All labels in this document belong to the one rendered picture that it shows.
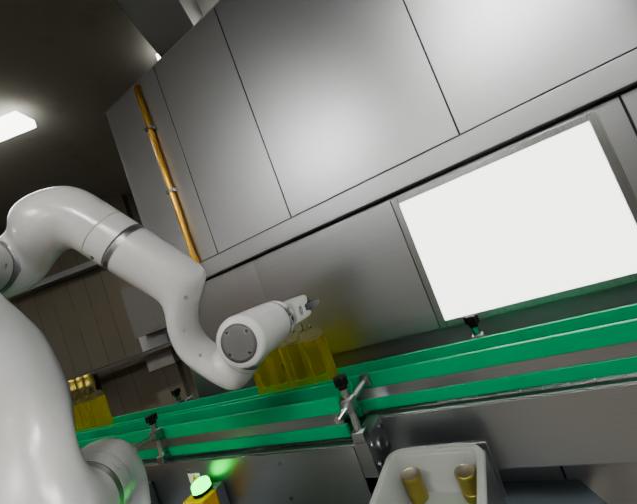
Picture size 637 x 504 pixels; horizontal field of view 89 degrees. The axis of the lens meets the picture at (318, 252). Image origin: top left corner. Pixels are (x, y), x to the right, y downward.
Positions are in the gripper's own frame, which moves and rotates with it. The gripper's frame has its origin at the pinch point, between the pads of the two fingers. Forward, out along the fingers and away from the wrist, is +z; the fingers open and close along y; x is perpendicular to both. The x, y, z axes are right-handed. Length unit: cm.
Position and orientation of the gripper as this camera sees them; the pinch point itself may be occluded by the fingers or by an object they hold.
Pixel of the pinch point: (297, 307)
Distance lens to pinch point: 81.9
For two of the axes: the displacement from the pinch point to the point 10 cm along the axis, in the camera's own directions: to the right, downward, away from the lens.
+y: -9.1, 3.6, 2.1
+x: 3.5, 9.3, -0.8
